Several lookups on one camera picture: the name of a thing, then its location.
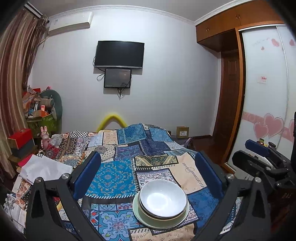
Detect light green plate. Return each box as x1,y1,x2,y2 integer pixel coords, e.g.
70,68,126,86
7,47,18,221
132,193,189,230

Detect white bowl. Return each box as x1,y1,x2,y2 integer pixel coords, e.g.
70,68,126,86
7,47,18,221
139,179,187,217

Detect green bowl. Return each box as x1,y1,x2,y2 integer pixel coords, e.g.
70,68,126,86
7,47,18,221
137,197,189,223

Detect brown wooden door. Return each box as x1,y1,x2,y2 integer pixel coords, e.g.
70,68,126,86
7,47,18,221
213,50,240,164

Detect white folded paper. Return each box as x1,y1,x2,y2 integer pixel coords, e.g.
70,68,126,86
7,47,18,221
20,155,73,184

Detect white wardrobe sliding door hearts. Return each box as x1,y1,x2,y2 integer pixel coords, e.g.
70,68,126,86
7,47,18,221
232,25,295,158

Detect pink rabbit toy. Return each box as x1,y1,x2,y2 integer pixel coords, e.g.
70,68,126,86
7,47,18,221
41,126,50,150

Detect teal round chair back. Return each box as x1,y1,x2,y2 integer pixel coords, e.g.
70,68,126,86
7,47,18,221
41,89,63,133

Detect patchwork patterned tablecloth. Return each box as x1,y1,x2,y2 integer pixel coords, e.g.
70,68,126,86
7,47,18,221
1,123,239,240

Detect red box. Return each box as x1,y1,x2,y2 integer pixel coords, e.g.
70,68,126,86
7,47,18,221
8,128,33,150

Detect small cardboard box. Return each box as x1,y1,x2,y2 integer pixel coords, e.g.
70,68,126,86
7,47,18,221
176,126,189,139

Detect yellow curved foam tube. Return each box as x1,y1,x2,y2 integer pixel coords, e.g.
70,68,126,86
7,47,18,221
96,113,127,133

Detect green box of clutter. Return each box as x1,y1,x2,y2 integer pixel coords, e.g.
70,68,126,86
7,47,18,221
22,87,57,138

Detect brown wooden upper cabinet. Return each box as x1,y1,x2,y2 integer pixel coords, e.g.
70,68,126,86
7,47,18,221
196,1,283,52

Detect striped brown curtain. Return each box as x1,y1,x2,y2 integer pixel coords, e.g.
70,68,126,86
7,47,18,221
1,9,48,179

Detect white air conditioner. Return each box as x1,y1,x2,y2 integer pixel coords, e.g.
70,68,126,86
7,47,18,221
48,11,93,36

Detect small black wall monitor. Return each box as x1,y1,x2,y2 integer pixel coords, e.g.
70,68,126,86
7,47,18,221
104,68,132,88

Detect black wall television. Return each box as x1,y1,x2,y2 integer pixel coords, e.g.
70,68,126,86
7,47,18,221
94,41,144,69

